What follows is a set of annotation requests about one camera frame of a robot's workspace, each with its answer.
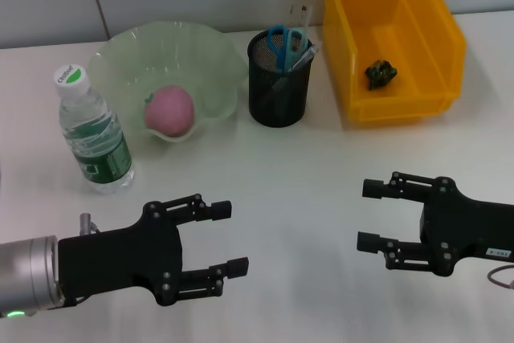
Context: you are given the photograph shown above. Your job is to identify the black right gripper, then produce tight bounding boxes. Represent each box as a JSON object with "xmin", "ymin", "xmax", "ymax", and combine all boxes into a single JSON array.
[{"xmin": 356, "ymin": 171, "xmax": 514, "ymax": 279}]

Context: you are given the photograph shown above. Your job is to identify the pink peach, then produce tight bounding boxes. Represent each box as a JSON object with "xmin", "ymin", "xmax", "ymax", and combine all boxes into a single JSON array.
[{"xmin": 143, "ymin": 84, "xmax": 196, "ymax": 138}]

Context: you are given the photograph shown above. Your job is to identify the green glass fruit plate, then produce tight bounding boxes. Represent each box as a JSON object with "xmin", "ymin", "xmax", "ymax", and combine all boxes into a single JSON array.
[{"xmin": 87, "ymin": 19, "xmax": 249, "ymax": 144}]

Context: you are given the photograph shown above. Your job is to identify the gripper cable with plug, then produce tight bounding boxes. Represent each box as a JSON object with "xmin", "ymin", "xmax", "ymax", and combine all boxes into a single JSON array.
[
  {"xmin": 487, "ymin": 263, "xmax": 514, "ymax": 292},
  {"xmin": 78, "ymin": 212, "xmax": 100, "ymax": 236}
]

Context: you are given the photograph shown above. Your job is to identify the clear plastic ruler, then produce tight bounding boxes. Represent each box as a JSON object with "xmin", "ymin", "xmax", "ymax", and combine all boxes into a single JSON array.
[{"xmin": 289, "ymin": 2, "xmax": 315, "ymax": 46}]

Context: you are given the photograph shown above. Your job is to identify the clear water bottle green label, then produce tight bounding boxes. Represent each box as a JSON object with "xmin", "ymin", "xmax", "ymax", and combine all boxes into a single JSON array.
[{"xmin": 53, "ymin": 63, "xmax": 136, "ymax": 195}]

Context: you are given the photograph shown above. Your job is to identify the black mesh pen holder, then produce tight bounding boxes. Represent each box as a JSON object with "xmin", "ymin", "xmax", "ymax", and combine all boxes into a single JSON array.
[{"xmin": 247, "ymin": 28, "xmax": 317, "ymax": 129}]

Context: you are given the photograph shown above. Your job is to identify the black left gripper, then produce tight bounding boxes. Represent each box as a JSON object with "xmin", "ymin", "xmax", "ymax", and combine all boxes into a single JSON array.
[{"xmin": 57, "ymin": 193, "xmax": 251, "ymax": 308}]

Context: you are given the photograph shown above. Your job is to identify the yellow plastic storage bin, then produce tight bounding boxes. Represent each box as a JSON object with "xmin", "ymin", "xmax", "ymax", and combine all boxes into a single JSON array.
[{"xmin": 320, "ymin": 0, "xmax": 467, "ymax": 123}]

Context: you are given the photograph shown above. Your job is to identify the right gripper cable with plug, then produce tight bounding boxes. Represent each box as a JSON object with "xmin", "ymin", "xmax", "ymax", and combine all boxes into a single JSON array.
[{"xmin": 487, "ymin": 263, "xmax": 514, "ymax": 292}]

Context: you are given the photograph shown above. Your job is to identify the blue scissors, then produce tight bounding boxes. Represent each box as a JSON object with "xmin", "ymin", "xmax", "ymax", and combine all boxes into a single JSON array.
[{"xmin": 267, "ymin": 25, "xmax": 307, "ymax": 76}]

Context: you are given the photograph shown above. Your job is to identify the left gripper cable with plug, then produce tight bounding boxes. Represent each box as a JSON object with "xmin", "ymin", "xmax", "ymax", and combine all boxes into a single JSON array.
[{"xmin": 78, "ymin": 212, "xmax": 100, "ymax": 236}]

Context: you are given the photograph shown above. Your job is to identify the silver ballpoint pen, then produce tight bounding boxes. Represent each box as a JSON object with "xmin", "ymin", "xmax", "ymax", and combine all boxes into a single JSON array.
[{"xmin": 260, "ymin": 43, "xmax": 321, "ymax": 106}]

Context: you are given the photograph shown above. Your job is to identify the green plastic wrapper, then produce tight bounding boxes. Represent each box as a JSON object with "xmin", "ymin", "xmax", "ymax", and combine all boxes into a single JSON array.
[{"xmin": 364, "ymin": 59, "xmax": 398, "ymax": 91}]

